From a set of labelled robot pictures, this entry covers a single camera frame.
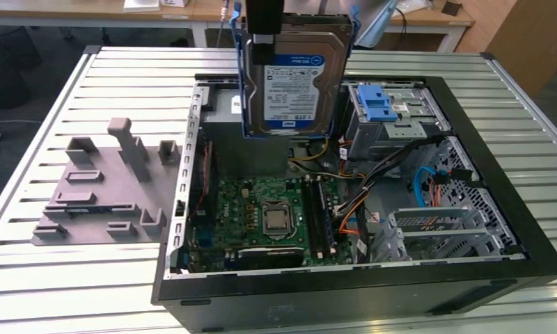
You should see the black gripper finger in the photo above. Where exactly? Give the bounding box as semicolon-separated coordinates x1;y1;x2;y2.
245;0;284;65

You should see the hard disk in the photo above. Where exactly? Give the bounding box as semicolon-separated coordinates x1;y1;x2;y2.
228;0;363;141

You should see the blue data wire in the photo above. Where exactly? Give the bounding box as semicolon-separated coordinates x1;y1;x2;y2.
412;166;473;209

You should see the metal disk bay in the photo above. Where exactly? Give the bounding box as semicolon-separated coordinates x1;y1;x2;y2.
373;205;516;262

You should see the large white box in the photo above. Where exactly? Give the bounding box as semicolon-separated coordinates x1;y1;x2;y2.
123;0;161;13

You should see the clear plastic bag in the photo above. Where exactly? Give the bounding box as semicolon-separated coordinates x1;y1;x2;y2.
396;0;432;12

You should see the blue plastic drive latch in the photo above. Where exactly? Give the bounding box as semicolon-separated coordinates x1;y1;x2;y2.
357;84;403;122

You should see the wooden desk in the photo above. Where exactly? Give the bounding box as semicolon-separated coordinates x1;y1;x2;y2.
0;0;477;53

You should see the grey power supply unit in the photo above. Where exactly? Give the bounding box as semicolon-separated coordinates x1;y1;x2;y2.
199;87;295;178

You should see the metal optical drive cage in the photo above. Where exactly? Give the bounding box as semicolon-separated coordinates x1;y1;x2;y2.
345;83;452;161

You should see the green motherboard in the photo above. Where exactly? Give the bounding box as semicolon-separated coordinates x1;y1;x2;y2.
185;175;353;271

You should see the CPU socket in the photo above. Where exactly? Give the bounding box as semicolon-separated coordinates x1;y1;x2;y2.
259;200;299;241

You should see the black office chair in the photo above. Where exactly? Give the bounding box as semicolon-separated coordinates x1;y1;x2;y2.
0;26;43;111

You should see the silver CPU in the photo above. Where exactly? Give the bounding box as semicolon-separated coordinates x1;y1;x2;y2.
264;209;292;234

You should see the grey parts rack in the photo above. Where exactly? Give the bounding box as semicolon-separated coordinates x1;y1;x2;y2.
31;117;185;246

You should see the black graphics card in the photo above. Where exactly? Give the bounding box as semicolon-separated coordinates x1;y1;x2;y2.
225;244;305;271

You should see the black PC case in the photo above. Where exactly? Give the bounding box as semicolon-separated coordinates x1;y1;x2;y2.
151;72;557;332

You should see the thin black desk wire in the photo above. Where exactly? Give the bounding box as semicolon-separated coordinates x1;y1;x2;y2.
393;6;409;34

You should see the yellow wire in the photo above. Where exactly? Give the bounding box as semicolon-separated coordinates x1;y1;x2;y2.
289;138;329;163

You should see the thin red wire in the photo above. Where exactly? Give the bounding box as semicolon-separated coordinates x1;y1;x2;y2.
197;141;213;213

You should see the black cable bundle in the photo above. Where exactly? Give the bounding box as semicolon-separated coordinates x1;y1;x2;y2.
333;135;447;223

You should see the orange and black power wire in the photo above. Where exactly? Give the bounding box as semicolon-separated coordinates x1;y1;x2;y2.
427;175;449;209

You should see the orange flat wire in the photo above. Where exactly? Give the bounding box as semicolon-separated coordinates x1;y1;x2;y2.
337;200;369;238

